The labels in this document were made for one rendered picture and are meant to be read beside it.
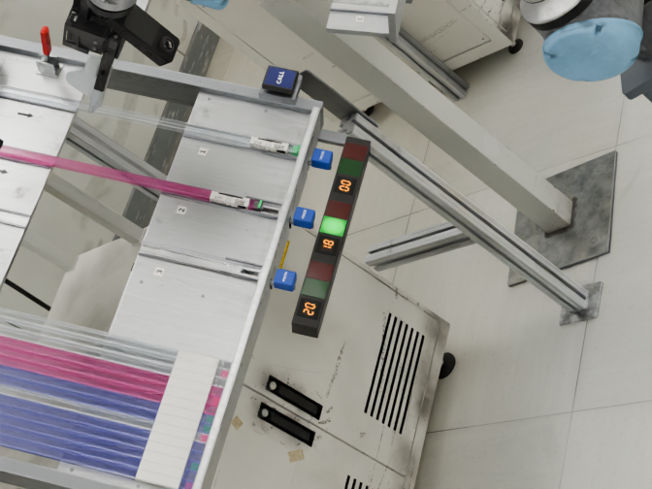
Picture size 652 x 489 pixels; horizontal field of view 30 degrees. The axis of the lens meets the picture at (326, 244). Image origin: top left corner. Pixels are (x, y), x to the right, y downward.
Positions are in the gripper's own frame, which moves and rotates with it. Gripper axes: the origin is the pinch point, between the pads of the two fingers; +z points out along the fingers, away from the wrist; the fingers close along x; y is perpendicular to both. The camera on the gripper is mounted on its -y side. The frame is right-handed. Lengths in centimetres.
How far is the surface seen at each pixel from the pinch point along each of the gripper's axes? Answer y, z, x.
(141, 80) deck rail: -3.4, 10.9, -8.1
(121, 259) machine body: -8, 69, -4
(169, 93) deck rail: -8.3, 11.9, -8.1
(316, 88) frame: -30.7, 4.5, -14.0
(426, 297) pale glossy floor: -74, 78, -23
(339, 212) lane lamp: -39.4, 1.7, 8.3
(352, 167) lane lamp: -39.5, 1.6, -0.3
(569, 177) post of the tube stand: -90, 45, -44
